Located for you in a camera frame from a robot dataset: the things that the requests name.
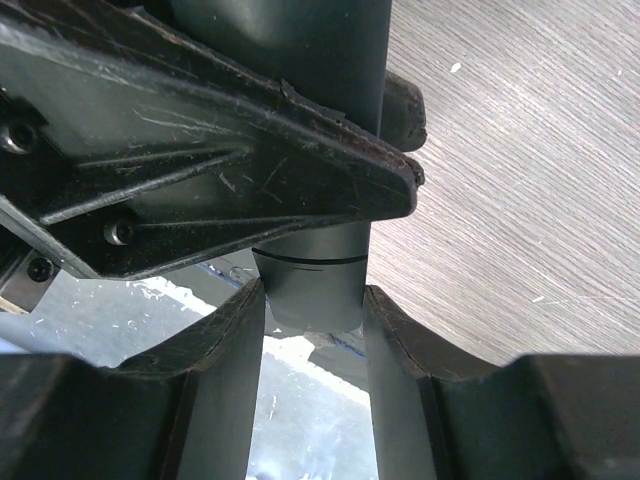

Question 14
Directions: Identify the black remote control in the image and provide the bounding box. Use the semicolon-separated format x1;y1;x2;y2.
169;0;394;261

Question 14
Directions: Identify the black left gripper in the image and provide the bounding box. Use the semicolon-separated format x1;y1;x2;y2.
1;196;95;313

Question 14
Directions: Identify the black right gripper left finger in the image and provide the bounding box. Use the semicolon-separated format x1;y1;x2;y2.
1;280;265;479

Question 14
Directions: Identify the black remote battery cover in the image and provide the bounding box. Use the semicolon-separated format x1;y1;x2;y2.
253;249;368;334

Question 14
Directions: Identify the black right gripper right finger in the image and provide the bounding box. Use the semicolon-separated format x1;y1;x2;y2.
363;286;639;479

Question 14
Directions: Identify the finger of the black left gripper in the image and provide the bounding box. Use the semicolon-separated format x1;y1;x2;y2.
1;1;424;279
380;70;427;152

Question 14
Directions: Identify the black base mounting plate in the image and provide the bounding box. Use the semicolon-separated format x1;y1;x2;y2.
1;251;257;367

